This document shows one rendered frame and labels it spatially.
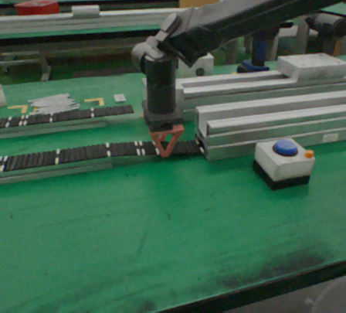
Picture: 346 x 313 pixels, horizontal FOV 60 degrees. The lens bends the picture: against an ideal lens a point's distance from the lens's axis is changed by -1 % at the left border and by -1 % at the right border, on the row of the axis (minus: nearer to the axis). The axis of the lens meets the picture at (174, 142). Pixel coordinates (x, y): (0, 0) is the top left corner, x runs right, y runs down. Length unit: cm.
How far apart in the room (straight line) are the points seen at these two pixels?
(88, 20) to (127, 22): 24
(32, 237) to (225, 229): 30
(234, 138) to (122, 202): 26
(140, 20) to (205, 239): 181
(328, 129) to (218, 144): 28
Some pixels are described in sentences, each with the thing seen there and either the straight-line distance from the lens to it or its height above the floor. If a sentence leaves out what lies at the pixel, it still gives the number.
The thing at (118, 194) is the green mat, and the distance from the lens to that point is 57.
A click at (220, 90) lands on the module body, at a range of 80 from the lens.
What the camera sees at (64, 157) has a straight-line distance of 64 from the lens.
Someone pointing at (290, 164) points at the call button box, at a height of 84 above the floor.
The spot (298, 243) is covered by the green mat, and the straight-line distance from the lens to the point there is 52.
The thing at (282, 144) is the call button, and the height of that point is 85.
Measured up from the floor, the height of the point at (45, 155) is 81.
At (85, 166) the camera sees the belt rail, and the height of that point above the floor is 79.
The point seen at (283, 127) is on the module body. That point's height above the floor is 84.
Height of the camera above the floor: 115
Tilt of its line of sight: 31 degrees down
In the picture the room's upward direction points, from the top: straight up
